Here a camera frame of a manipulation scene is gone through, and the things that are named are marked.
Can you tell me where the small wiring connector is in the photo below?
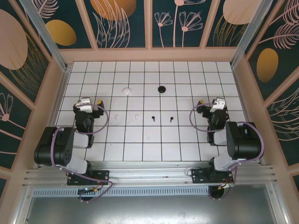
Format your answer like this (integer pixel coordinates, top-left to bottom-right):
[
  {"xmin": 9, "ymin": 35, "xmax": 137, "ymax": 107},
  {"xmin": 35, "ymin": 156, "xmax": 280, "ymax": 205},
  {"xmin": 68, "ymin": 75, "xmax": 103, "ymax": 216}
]
[
  {"xmin": 77, "ymin": 186, "xmax": 104, "ymax": 196},
  {"xmin": 218, "ymin": 182, "xmax": 235, "ymax": 190}
]

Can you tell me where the grey metal sheet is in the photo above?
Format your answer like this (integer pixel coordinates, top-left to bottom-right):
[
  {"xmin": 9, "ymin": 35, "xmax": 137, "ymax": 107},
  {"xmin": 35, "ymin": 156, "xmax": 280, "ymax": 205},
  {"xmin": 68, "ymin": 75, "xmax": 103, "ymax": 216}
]
[{"xmin": 22, "ymin": 195, "xmax": 278, "ymax": 224}]

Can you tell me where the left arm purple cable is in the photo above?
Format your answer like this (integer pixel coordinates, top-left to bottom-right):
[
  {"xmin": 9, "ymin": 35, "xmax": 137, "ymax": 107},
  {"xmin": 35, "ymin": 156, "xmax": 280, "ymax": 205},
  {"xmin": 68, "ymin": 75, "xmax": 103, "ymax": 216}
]
[{"xmin": 50, "ymin": 104, "xmax": 114, "ymax": 203}]

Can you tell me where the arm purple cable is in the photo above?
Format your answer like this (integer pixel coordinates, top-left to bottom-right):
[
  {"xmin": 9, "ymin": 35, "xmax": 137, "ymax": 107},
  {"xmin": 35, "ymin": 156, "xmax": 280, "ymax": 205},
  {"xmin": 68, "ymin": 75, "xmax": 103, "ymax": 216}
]
[
  {"xmin": 50, "ymin": 104, "xmax": 114, "ymax": 203},
  {"xmin": 189, "ymin": 104, "xmax": 265, "ymax": 187}
]

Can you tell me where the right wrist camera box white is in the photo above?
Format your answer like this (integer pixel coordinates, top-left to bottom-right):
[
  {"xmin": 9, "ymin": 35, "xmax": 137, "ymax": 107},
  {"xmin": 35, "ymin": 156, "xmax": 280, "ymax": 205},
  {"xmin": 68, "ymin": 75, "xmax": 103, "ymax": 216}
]
[{"xmin": 209, "ymin": 98, "xmax": 225, "ymax": 113}]

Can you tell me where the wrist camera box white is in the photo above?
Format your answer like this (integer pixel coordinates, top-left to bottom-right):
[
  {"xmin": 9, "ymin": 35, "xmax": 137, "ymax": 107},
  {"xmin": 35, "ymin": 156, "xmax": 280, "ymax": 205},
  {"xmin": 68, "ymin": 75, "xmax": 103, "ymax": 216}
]
[
  {"xmin": 209, "ymin": 98, "xmax": 225, "ymax": 113},
  {"xmin": 77, "ymin": 98, "xmax": 92, "ymax": 112}
]

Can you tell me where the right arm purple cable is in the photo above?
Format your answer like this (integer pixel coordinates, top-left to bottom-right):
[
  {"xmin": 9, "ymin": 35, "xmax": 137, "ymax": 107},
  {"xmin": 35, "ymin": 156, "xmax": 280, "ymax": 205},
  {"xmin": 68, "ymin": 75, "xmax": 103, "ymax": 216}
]
[{"xmin": 189, "ymin": 104, "xmax": 265, "ymax": 187}]

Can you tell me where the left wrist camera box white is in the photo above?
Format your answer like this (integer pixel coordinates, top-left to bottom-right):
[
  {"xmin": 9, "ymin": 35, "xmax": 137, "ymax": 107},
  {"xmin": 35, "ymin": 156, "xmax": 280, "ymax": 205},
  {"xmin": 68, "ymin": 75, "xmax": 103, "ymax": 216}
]
[{"xmin": 77, "ymin": 98, "xmax": 92, "ymax": 112}]

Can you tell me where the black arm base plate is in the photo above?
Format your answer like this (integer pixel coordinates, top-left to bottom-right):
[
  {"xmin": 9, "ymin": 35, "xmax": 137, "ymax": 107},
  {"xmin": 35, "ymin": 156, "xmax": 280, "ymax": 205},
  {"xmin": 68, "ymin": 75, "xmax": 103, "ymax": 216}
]
[
  {"xmin": 67, "ymin": 170, "xmax": 110, "ymax": 186},
  {"xmin": 191, "ymin": 168, "xmax": 234, "ymax": 184}
]

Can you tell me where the aluminium mounting rail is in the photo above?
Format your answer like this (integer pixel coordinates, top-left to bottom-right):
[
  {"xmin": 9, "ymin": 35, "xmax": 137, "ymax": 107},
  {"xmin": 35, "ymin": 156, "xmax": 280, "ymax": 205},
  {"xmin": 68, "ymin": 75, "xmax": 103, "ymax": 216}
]
[{"xmin": 22, "ymin": 160, "xmax": 278, "ymax": 188}]

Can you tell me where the aluminium frame post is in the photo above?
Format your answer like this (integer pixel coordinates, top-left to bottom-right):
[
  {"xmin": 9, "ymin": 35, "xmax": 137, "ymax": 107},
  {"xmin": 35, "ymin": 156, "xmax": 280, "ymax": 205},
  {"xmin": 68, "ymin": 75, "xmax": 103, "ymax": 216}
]
[
  {"xmin": 18, "ymin": 0, "xmax": 72, "ymax": 72},
  {"xmin": 230, "ymin": 0, "xmax": 274, "ymax": 68}
]

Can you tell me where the perforated grey cable duct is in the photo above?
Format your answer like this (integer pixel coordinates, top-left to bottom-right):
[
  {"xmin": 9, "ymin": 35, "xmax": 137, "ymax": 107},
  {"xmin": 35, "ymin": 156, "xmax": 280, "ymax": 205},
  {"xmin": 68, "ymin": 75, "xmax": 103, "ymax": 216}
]
[{"xmin": 31, "ymin": 188, "xmax": 273, "ymax": 197}]

